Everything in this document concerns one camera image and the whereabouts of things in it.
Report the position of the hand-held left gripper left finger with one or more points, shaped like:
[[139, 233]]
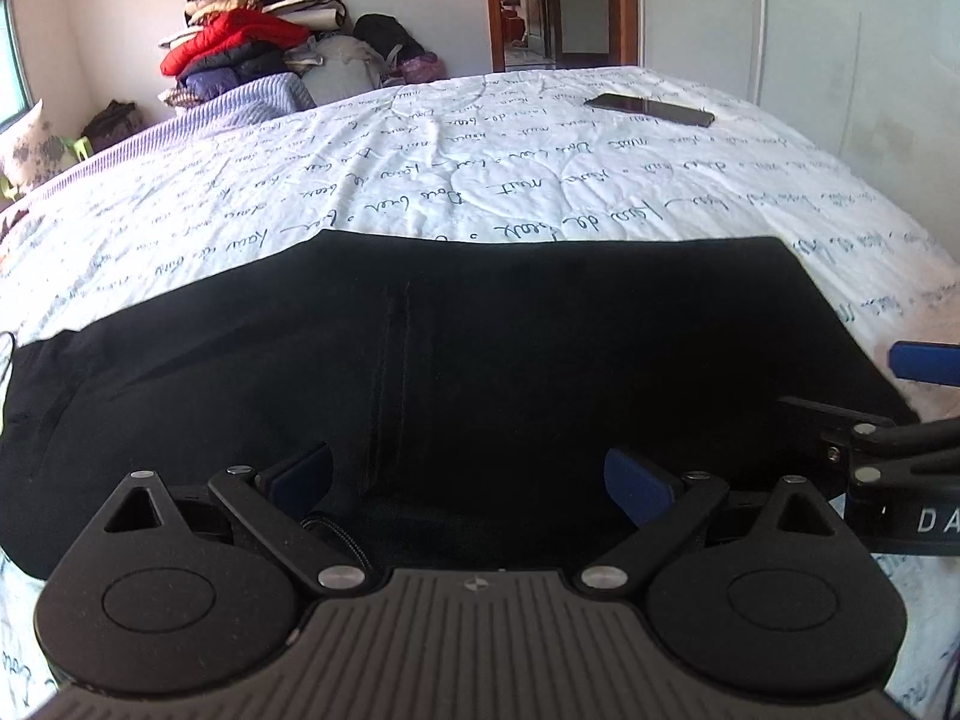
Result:
[[300, 476]]

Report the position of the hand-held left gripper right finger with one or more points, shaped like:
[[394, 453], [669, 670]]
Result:
[[637, 487]]

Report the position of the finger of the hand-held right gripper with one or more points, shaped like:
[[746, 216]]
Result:
[[832, 414], [922, 361]]

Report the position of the black pants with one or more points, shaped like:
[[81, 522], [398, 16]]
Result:
[[525, 330]]

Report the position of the white printed quilt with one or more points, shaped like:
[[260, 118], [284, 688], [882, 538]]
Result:
[[450, 157]]

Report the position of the black smartphone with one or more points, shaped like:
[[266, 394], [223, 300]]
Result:
[[652, 109]]

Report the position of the lavender blanket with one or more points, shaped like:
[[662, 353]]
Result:
[[255, 94]]

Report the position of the green plastic stool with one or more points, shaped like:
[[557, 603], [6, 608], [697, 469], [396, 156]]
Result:
[[79, 146]]

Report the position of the small black bag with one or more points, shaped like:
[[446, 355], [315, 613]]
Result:
[[112, 124]]

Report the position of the grey bag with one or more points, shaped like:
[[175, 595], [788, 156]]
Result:
[[341, 67]]

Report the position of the dark blue puffer jacket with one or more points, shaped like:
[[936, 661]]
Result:
[[217, 69]]

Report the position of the floral pillow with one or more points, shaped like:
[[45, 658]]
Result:
[[34, 150]]

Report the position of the pink bag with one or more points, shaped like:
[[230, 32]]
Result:
[[420, 67]]

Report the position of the red puffer jacket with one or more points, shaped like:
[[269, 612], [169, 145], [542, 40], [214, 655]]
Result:
[[240, 34]]

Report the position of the black backpack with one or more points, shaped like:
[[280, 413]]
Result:
[[382, 34]]

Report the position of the folded white clothes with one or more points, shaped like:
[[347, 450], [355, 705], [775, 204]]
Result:
[[315, 7]]

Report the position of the window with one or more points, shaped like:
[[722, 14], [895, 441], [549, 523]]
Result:
[[9, 52]]

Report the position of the white wall pipe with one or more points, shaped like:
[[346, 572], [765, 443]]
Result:
[[760, 15]]

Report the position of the wooden door frame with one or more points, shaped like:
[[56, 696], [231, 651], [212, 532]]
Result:
[[626, 7]]

